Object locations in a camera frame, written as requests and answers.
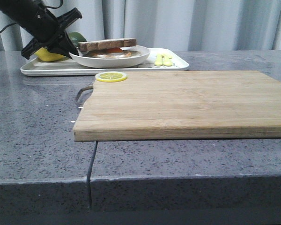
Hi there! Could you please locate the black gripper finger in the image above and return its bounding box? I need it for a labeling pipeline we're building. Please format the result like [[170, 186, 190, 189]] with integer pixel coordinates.
[[46, 42, 73, 58], [59, 31, 79, 56]]

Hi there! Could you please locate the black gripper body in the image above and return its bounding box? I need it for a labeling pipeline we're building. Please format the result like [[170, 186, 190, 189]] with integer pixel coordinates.
[[21, 7, 82, 59]]

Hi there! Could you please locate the bread slice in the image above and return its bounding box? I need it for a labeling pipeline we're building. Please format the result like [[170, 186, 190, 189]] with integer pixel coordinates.
[[78, 38, 137, 52]]

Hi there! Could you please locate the white round plate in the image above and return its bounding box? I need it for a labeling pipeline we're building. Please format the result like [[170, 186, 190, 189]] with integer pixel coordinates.
[[69, 45, 151, 68]]

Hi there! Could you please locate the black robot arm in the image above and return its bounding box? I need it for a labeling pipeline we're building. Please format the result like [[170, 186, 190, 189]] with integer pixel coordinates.
[[0, 0, 82, 59]]

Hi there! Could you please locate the white rectangular tray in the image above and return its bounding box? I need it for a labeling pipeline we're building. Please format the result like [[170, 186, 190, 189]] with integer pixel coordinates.
[[21, 48, 189, 76]]

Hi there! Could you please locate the green lime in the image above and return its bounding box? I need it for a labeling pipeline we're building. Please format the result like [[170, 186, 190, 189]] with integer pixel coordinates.
[[68, 32, 87, 48]]

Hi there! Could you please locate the yellow lemon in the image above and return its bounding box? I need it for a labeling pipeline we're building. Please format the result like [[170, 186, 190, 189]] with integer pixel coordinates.
[[34, 47, 65, 62]]

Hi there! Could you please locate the fried egg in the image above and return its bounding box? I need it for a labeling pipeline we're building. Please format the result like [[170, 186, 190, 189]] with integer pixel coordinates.
[[84, 48, 132, 59]]

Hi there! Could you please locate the lemon slice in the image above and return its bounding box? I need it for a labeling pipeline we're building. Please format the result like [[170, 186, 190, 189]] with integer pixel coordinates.
[[95, 71, 127, 83]]

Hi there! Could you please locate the wooden cutting board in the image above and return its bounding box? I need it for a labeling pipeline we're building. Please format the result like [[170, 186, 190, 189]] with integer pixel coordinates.
[[73, 71, 281, 142]]

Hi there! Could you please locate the metal board handle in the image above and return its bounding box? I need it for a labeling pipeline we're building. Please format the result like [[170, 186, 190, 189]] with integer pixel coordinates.
[[74, 84, 93, 105]]

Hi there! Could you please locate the yellow-green fork handle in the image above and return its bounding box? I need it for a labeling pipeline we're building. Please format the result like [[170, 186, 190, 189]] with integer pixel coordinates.
[[154, 53, 163, 67]]

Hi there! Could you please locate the yellow-green spoon handle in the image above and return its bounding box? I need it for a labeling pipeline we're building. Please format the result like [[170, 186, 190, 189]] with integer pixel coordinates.
[[161, 53, 173, 67]]

